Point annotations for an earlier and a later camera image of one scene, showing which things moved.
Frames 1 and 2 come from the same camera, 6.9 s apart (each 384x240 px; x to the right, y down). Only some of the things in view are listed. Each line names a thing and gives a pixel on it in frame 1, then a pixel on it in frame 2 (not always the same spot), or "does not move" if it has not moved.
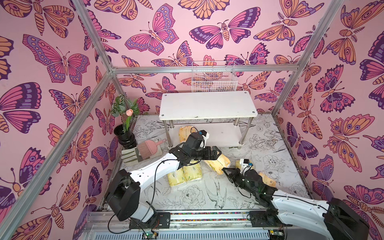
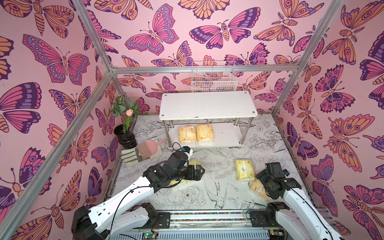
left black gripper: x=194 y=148 → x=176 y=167
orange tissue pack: x=222 y=161 → x=205 y=133
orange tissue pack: x=184 y=132 does not move
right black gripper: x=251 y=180 → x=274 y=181
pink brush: x=148 y=148 does not move
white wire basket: x=214 y=82 does not move
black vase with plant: x=126 y=109 does not move
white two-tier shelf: x=226 y=116 does not move
